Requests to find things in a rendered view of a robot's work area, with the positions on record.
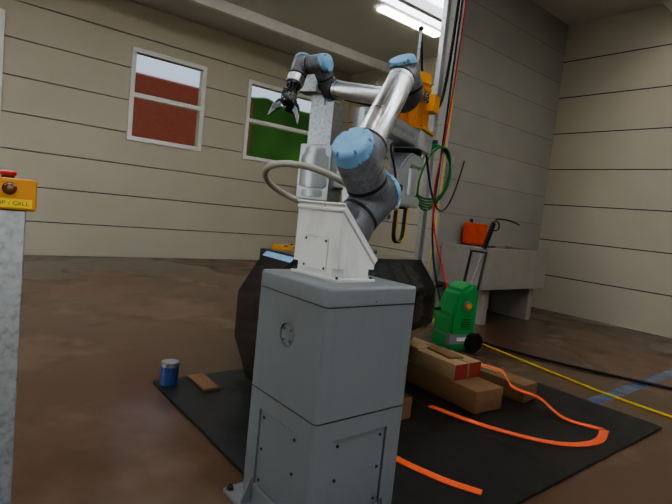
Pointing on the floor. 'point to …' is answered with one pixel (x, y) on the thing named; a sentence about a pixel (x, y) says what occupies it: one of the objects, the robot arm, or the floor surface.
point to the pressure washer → (458, 314)
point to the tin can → (169, 372)
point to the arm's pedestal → (326, 391)
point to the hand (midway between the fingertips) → (282, 120)
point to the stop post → (16, 208)
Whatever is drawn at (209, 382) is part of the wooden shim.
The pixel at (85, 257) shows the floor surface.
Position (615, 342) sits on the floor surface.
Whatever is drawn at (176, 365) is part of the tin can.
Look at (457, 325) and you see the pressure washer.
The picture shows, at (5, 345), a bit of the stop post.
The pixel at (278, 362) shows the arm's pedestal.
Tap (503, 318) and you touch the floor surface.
